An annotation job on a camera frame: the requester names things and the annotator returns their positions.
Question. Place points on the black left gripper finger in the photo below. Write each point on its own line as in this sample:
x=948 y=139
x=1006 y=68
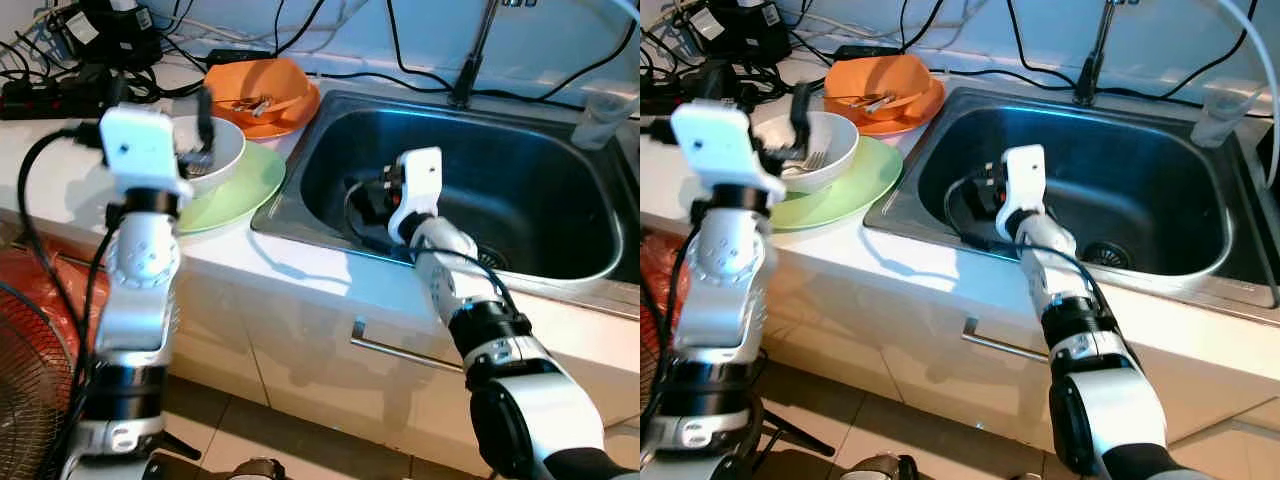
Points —
x=206 y=120
x=802 y=115

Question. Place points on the steel fork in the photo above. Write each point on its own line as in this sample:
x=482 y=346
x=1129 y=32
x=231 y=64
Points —
x=815 y=160
x=203 y=160

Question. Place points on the white ceramic bowl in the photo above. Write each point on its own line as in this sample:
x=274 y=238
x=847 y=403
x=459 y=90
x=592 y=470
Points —
x=840 y=150
x=225 y=150

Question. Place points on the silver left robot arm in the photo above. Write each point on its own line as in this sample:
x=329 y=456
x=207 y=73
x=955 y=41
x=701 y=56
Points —
x=725 y=270
x=145 y=260

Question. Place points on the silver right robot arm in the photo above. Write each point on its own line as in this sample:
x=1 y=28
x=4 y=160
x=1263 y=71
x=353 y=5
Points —
x=1100 y=400
x=520 y=400

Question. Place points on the stainless steel kitchen sink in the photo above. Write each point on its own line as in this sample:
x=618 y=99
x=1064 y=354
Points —
x=1150 y=180
x=530 y=190

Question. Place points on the white kitchen cabinet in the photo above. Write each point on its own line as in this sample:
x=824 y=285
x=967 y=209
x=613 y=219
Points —
x=900 y=350
x=300 y=350

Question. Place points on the steel cutlery piece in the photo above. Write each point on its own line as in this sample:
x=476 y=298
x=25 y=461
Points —
x=884 y=103
x=866 y=100
x=262 y=106
x=245 y=103

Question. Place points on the orange bowl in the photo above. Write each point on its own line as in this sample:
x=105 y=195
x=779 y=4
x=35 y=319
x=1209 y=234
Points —
x=250 y=78
x=875 y=75

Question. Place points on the light green plate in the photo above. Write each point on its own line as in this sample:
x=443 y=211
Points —
x=250 y=195
x=860 y=195

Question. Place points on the flat black power brick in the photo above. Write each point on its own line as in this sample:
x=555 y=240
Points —
x=865 y=52
x=235 y=56

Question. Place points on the orange plate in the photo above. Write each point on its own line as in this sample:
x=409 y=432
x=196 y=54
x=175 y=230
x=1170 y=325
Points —
x=925 y=117
x=300 y=124

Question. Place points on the black power adapter box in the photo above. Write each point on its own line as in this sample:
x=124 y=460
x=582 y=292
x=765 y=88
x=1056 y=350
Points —
x=740 y=35
x=110 y=40

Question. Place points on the black power strip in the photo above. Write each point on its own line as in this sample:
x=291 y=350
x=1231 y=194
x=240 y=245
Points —
x=670 y=95
x=50 y=100

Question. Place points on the round sink drain strainer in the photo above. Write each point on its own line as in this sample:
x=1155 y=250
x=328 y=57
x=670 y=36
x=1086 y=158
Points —
x=1110 y=255
x=495 y=260

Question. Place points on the chrome sink faucet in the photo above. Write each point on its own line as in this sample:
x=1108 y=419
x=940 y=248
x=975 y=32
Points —
x=470 y=70
x=1092 y=60

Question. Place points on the red plastic bag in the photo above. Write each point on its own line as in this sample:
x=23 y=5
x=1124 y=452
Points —
x=660 y=290
x=50 y=300

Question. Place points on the clear drinking glass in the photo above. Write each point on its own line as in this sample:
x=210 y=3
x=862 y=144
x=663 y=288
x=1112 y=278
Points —
x=1220 y=115
x=598 y=120

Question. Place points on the black stand leg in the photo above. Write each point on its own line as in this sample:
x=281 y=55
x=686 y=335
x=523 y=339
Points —
x=180 y=446
x=800 y=432

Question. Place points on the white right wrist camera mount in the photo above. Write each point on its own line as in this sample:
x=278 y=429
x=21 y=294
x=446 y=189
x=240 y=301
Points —
x=418 y=185
x=1025 y=185

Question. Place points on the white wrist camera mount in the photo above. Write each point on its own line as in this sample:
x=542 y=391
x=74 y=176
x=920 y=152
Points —
x=418 y=185
x=140 y=150
x=1025 y=185
x=715 y=145

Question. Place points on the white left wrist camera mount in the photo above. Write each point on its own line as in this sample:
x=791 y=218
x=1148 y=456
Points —
x=140 y=150
x=715 y=145

